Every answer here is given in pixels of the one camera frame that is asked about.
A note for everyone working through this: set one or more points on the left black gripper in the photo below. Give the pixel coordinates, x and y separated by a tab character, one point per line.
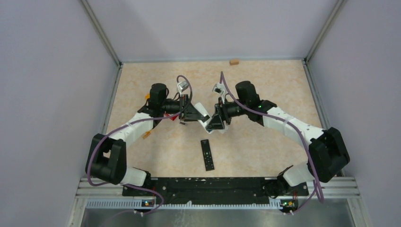
190	113

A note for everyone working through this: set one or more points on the black remote control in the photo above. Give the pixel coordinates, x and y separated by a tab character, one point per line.
207	156

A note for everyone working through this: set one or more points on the small wooden block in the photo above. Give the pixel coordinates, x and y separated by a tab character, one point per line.
233	62

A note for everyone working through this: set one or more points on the white red remote control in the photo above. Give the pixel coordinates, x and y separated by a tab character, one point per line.
206	119

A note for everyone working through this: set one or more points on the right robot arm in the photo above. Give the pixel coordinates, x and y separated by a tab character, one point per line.
325	148

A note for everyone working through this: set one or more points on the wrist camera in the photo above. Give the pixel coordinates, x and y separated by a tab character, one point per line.
182	86
220	89

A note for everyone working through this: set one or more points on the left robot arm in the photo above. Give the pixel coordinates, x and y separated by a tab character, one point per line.
107	159

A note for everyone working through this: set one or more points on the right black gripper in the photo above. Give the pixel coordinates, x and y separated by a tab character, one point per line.
216	122

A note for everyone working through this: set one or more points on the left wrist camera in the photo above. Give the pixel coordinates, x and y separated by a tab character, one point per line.
182	86

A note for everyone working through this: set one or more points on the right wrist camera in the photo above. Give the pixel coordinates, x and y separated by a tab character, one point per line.
220	89

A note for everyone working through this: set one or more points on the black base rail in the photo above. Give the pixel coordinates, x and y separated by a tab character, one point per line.
216	190

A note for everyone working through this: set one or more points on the red yellow toy phone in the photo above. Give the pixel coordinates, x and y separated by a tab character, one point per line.
159	107

